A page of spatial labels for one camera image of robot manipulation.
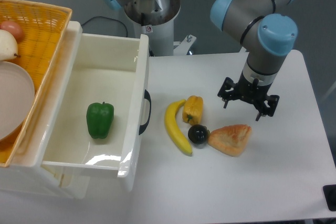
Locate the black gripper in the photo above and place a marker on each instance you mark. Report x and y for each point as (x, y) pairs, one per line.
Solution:
(252, 92)

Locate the white drawer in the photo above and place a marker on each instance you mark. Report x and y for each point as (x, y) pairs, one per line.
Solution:
(107, 71)

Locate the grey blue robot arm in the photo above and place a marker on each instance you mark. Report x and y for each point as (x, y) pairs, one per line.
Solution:
(268, 36)

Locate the white drawer cabinet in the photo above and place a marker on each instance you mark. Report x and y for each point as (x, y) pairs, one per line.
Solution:
(27, 173)

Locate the golden pastry turnover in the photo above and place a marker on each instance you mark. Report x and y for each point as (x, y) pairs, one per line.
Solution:
(230, 140)

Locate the yellow bell pepper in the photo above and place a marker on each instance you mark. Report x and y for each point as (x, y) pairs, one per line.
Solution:
(193, 110)

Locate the dark round eggplant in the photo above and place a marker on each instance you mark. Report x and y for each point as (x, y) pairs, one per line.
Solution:
(198, 135)

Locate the yellow banana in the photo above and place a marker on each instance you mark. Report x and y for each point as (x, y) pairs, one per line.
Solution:
(173, 129)

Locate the black object at edge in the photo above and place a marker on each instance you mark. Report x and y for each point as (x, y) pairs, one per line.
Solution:
(330, 196)

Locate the green bell pepper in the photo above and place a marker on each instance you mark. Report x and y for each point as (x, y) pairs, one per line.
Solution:
(99, 119)

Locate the orange woven basket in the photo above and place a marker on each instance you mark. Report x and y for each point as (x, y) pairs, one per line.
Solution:
(44, 26)

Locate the pink plate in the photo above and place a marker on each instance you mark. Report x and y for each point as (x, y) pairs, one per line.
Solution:
(17, 96)

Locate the white pear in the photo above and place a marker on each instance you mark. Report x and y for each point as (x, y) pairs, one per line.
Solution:
(8, 46)

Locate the red apple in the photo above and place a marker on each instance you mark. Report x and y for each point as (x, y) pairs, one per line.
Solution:
(13, 28)

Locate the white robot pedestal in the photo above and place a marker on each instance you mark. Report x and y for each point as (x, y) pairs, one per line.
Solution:
(155, 18)

